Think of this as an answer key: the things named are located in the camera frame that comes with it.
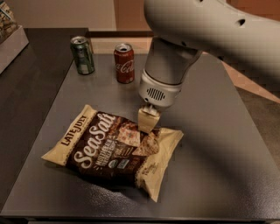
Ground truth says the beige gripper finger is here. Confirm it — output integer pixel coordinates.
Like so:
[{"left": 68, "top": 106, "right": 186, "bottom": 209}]
[{"left": 138, "top": 104, "right": 160, "bottom": 134}]

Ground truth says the brown sea salt chip bag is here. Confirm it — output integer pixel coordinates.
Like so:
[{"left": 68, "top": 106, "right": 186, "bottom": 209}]
[{"left": 42, "top": 105, "right": 183, "bottom": 200}]

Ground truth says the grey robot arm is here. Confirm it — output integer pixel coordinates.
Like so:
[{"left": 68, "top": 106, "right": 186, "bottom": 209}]
[{"left": 138, "top": 0, "right": 280, "bottom": 133}]

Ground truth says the red coca-cola can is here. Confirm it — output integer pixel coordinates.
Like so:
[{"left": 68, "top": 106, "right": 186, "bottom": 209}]
[{"left": 114, "top": 43, "right": 135, "bottom": 84}]

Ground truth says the green soda can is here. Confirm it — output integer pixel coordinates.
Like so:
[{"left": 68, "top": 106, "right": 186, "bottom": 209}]
[{"left": 70, "top": 36, "right": 95, "bottom": 75}]

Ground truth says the white box with snacks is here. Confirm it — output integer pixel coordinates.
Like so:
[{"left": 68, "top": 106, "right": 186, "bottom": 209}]
[{"left": 0, "top": 0, "right": 29, "bottom": 74}]

